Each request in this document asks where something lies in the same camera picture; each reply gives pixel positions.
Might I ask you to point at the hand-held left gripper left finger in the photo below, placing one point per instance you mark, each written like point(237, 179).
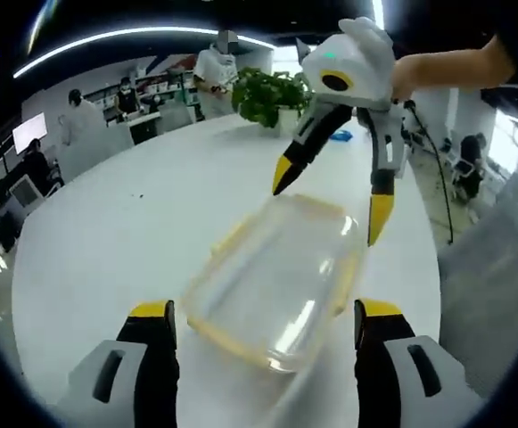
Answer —
point(151, 379)

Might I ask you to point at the white plant pot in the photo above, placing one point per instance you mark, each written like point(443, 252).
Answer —
point(289, 121)

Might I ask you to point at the blue wipes packet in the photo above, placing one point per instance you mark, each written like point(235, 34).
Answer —
point(341, 135)

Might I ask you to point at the green leafy plant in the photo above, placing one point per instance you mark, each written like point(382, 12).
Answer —
point(267, 93)

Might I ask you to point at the white shelf with boxes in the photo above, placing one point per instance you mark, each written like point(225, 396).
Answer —
point(160, 87)

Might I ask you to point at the person's grey shorts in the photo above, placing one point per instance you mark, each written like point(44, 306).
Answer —
point(477, 290)

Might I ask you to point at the clear container with plastic buckle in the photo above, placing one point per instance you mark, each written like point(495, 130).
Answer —
point(276, 285)

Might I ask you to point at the long curved ceiling light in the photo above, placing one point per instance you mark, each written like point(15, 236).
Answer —
point(129, 35)

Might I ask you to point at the wall screen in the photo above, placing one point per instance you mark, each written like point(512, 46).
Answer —
point(30, 133)

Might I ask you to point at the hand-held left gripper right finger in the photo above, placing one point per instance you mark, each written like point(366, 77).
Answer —
point(379, 379)

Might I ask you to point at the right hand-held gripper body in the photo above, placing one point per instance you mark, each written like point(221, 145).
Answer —
point(361, 62)

